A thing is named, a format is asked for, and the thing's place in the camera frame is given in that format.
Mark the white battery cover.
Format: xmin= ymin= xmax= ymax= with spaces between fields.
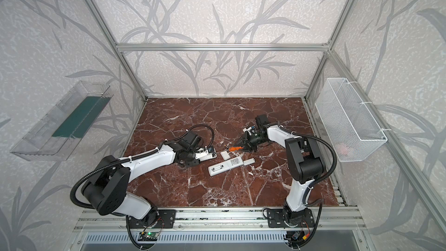
xmin=243 ymin=158 xmax=255 ymax=166

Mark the orange handled screwdriver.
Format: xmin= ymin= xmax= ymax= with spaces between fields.
xmin=226 ymin=146 xmax=244 ymax=152

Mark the long white remote control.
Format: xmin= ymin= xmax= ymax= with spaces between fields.
xmin=208 ymin=156 xmax=243 ymax=177

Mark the short remote white cover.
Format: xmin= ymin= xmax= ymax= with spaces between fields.
xmin=220 ymin=151 xmax=231 ymax=160

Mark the short white remote control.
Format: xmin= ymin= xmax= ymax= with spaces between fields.
xmin=198 ymin=153 xmax=217 ymax=162

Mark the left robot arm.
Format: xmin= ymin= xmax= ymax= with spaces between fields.
xmin=70 ymin=131 xmax=202 ymax=220

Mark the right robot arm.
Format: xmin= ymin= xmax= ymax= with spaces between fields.
xmin=230 ymin=115 xmax=338 ymax=223

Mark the left circuit board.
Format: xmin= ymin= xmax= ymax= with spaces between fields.
xmin=137 ymin=231 xmax=160 ymax=242

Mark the pink object in basket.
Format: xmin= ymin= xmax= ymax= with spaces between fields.
xmin=335 ymin=143 xmax=351 ymax=156

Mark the right connector wiring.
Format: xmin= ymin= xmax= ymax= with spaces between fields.
xmin=285 ymin=229 xmax=311 ymax=245

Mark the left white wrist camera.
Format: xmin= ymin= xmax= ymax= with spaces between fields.
xmin=195 ymin=146 xmax=217 ymax=160

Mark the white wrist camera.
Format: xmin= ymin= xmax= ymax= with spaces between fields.
xmin=195 ymin=146 xmax=217 ymax=160
xmin=243 ymin=126 xmax=258 ymax=139

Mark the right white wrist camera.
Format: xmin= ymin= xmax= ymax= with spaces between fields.
xmin=243 ymin=126 xmax=258 ymax=139

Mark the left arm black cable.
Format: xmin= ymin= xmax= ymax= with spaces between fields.
xmin=174 ymin=124 xmax=216 ymax=147

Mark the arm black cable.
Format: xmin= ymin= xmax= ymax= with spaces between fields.
xmin=275 ymin=124 xmax=338 ymax=189
xmin=174 ymin=124 xmax=216 ymax=147

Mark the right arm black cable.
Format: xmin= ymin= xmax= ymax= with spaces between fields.
xmin=275 ymin=124 xmax=338 ymax=189

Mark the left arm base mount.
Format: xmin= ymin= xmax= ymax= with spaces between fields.
xmin=126 ymin=209 xmax=177 ymax=230

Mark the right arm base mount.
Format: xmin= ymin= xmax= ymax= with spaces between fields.
xmin=264 ymin=208 xmax=315 ymax=228

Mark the white wire mesh basket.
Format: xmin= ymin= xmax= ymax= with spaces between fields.
xmin=315 ymin=78 xmax=387 ymax=162

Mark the aluminium frame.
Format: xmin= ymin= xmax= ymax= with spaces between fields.
xmin=69 ymin=0 xmax=446 ymax=251

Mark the clear plastic wall bin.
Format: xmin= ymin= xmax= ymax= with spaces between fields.
xmin=10 ymin=81 xmax=114 ymax=162

